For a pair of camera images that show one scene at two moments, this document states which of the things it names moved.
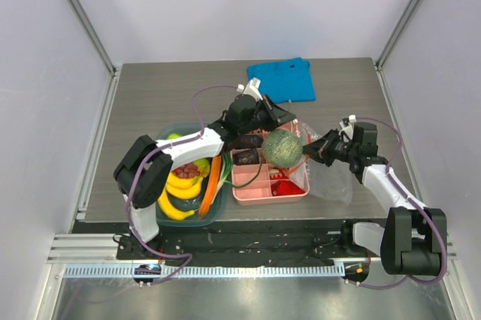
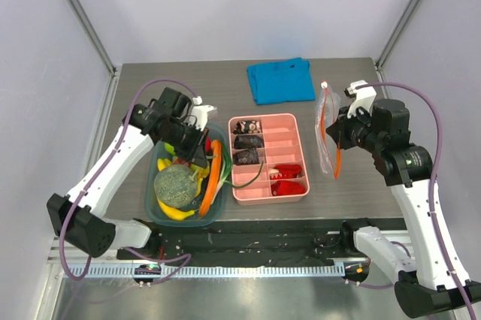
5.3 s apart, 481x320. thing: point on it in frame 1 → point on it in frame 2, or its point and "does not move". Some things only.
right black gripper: x=330 y=149 → x=339 y=134
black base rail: x=234 y=241 does not move
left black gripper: x=276 y=116 → x=199 y=158
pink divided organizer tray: x=256 y=182 does not move
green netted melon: x=282 y=149 → x=176 y=186
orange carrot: x=210 y=190 does not move
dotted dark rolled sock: x=247 y=157 does not move
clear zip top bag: x=334 y=183 → x=329 y=155
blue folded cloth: x=284 y=81 does not move
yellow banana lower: x=170 y=211 does not move
